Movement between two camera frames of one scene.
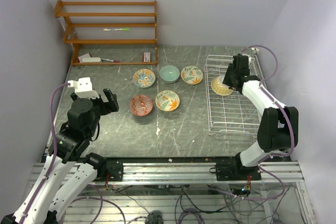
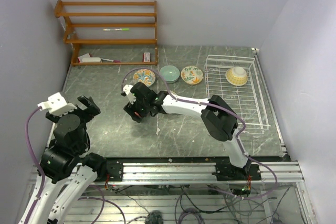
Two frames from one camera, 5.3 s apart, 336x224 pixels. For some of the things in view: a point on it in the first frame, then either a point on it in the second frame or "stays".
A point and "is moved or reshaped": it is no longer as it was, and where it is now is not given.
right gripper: [227, 81] -> [130, 108]
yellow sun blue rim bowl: [218, 87] is moved or reshaped
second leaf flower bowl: [191, 75] stays
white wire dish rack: [235, 114] stays
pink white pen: [114, 61] stays
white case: [91, 60] stays
